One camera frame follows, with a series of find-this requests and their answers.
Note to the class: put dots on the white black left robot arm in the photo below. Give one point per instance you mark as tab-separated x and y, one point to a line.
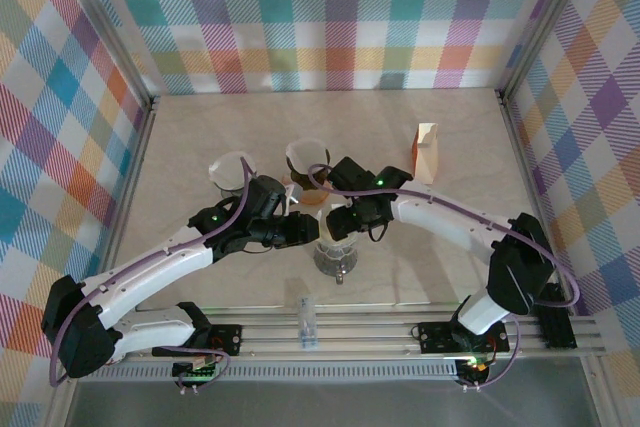
150	267

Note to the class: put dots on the aluminium side rail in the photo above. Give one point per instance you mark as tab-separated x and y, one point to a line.
520	157
127	197

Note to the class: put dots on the orange white coffee filter pack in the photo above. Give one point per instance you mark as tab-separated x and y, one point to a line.
426	157

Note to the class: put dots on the clear glass server jug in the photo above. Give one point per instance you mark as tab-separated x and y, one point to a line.
234	196

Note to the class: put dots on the white paper coffee filter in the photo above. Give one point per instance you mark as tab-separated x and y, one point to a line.
306	154
227	169
323	234

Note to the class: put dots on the aluminium frame post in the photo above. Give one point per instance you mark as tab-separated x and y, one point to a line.
113	27
545	22

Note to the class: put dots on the clear coffee dripper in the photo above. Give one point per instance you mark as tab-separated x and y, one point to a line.
332	253

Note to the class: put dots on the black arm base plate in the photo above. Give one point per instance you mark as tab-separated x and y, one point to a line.
230	339
435	337

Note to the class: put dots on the aluminium front rail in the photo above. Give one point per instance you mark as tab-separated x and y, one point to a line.
360	334

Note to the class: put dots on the small clear plastic bottle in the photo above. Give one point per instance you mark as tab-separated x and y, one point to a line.
308	332

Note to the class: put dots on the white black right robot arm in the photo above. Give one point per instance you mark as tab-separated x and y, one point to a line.
440	219

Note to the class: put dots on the dark green translucent coffee dripper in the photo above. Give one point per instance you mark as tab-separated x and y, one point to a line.
300	178

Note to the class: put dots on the grey translucent coffee dripper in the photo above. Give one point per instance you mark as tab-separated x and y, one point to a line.
230	190

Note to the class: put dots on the black plastic bracket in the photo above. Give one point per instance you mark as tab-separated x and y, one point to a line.
557	327

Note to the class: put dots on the green circuit board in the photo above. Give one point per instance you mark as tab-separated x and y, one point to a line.
197	369
475	367

